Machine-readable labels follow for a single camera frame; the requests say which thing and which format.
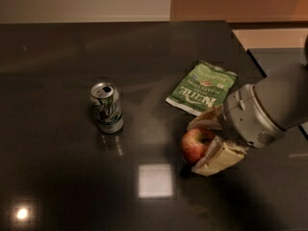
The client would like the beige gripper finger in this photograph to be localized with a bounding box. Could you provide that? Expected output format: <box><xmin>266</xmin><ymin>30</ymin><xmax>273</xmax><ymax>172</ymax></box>
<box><xmin>187</xmin><ymin>105</ymin><xmax>222</xmax><ymax>130</ymax></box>
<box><xmin>192</xmin><ymin>136</ymin><xmax>249</xmax><ymax>176</ymax></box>

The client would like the red yellow apple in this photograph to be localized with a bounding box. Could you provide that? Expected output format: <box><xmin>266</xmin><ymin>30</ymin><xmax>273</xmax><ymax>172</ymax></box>
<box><xmin>180</xmin><ymin>128</ymin><xmax>216</xmax><ymax>166</ymax></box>

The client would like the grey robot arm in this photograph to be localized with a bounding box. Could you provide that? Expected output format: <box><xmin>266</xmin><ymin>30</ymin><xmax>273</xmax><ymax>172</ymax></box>
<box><xmin>181</xmin><ymin>63</ymin><xmax>308</xmax><ymax>176</ymax></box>

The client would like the green jalapeno chip bag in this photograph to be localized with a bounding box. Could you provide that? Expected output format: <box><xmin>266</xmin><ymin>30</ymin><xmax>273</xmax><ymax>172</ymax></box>
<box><xmin>166</xmin><ymin>61</ymin><xmax>238</xmax><ymax>116</ymax></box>

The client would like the green white soda can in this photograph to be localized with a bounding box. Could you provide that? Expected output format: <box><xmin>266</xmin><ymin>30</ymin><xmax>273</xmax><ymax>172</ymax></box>
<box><xmin>90</xmin><ymin>82</ymin><xmax>124</xmax><ymax>134</ymax></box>

